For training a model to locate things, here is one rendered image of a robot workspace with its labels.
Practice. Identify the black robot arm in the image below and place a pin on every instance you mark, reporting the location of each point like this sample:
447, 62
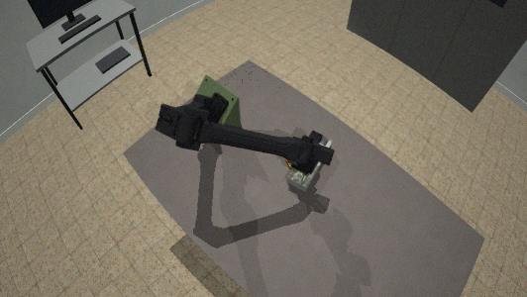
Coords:
181, 126

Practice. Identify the white rack of three labelled bins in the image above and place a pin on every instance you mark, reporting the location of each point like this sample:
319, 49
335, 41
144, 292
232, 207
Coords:
303, 185

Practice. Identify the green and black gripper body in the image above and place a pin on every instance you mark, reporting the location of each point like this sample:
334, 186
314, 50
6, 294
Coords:
307, 167

